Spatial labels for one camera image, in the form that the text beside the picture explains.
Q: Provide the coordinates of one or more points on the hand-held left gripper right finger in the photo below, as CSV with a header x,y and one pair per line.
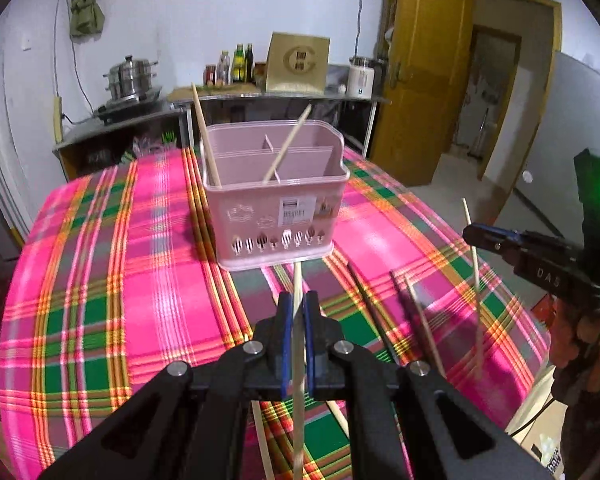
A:
x,y
311,325

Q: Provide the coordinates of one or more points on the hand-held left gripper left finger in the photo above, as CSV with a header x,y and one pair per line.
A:
x,y
285,325

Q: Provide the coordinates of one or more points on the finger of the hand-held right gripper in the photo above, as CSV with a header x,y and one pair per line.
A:
x,y
495,247
495,230

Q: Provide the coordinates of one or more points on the wooden chopstick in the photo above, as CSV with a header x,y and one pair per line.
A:
x,y
205,135
476,300
337,417
422,325
262,440
287,142
297,280

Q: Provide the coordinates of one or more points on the black chopstick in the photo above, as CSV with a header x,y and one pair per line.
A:
x,y
367,305

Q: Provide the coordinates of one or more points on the pink plastic utensil holder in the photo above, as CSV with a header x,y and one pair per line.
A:
x,y
260,200

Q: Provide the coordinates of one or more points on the person's right forearm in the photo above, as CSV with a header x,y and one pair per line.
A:
x,y
595,410

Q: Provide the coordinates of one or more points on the person's right hand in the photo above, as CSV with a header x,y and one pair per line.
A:
x,y
587,332

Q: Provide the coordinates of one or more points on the yellow wooden door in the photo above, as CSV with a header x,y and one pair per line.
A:
x,y
420,85

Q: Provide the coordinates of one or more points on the pink plaid tablecloth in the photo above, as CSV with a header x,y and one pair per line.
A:
x,y
105,260

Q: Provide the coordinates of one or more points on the white electric kettle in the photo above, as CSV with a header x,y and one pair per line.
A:
x,y
362,80

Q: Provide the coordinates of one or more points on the tall steel shelf table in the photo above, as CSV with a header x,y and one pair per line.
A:
x,y
330,100

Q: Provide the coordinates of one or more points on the wooden cutting board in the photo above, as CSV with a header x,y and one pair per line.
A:
x,y
220,90

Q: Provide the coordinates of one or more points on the gold cardboard box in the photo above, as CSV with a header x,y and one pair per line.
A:
x,y
297,62

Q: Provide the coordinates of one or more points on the red sauce jar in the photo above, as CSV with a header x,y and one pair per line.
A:
x,y
210,76

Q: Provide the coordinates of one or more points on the low steel shelf table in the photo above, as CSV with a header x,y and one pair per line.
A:
x,y
110,130

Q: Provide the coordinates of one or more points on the dark sauce bottle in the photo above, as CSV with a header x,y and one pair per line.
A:
x,y
250,65

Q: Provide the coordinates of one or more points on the green bottle yellow label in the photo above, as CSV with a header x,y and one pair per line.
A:
x,y
238,65

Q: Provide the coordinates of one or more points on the black induction cooker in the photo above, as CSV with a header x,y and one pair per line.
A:
x,y
130,107

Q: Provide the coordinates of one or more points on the steel steamer pot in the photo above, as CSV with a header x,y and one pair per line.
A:
x,y
130,77

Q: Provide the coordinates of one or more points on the yellow power strip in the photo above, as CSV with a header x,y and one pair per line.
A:
x,y
58,120

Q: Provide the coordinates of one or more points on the yellow door frame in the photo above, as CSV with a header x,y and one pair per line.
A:
x,y
555,35

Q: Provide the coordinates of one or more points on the white wall switch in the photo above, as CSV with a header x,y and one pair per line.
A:
x,y
27,42

